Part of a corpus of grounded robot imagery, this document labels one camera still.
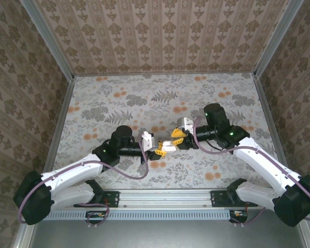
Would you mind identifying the white earbud charging case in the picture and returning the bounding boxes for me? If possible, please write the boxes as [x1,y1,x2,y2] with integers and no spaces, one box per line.
[162,140,178,152]

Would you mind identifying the floral patterned table cover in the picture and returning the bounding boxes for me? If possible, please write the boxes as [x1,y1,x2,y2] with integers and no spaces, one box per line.
[49,73,287,190]

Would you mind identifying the black connector box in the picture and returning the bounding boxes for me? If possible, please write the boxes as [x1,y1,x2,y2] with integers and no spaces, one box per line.
[85,210,107,225]
[229,209,249,224]

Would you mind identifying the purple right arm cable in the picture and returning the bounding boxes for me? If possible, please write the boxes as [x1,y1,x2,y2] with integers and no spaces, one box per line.
[192,116,310,228]

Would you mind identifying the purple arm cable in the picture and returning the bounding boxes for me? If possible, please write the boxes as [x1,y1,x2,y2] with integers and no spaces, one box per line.
[17,144,150,229]
[192,116,310,228]

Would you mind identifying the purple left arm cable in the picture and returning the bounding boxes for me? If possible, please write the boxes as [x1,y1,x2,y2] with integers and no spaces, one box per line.
[17,144,150,229]

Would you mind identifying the long aluminium base rail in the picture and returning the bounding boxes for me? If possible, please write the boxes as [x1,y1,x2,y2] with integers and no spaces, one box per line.
[49,188,306,210]

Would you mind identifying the aluminium side rail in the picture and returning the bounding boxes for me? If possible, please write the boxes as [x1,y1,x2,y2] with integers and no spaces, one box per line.
[38,77,76,191]
[252,74,296,188]

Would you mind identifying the thin aluminium wall rail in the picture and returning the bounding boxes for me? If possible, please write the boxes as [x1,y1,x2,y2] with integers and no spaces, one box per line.
[72,72,256,78]

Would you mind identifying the grey slotted cable duct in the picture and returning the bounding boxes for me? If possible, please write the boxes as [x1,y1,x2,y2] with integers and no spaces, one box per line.
[45,209,230,221]

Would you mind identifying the aluminium corner post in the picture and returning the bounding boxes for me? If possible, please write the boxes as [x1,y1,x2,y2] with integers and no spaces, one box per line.
[20,0,75,81]
[253,0,303,78]

